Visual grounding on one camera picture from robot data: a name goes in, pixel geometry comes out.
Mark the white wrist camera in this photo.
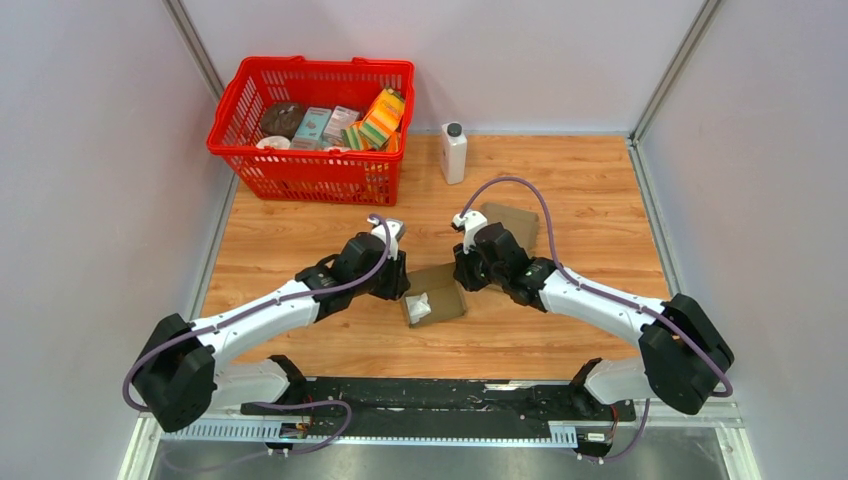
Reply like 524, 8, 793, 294
451, 209, 488, 254
368, 213, 406, 260

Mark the brown round bag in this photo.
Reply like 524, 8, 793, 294
259, 101, 306, 139

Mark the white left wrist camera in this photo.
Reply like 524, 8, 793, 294
368, 213, 406, 260

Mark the aluminium frame rail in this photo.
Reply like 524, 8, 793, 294
120, 376, 760, 479

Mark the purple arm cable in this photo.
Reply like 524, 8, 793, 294
460, 176, 735, 464
121, 213, 393, 458

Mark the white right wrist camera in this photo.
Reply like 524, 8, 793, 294
451, 209, 488, 254

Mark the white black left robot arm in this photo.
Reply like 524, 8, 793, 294
122, 219, 410, 432

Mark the white bottle black cap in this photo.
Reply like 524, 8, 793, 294
440, 122, 468, 185

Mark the red plastic shopping basket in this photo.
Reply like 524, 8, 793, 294
206, 56, 416, 206

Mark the grey pink snack box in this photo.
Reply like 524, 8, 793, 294
322, 106, 361, 145

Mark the brown cardboard box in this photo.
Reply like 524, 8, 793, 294
400, 263, 468, 328

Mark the small white plastic packet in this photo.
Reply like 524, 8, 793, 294
404, 292, 432, 326

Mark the teal snack box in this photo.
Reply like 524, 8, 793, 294
289, 107, 332, 151

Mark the green striped packet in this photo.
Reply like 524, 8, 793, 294
341, 121, 372, 151

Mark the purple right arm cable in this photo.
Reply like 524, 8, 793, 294
460, 176, 735, 464

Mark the white round lid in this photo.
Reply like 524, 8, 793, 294
256, 135, 291, 150

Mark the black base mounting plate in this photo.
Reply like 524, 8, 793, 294
278, 377, 636, 440

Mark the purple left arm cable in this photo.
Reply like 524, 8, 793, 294
121, 213, 393, 458

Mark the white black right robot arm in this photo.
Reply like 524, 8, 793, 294
452, 216, 734, 419

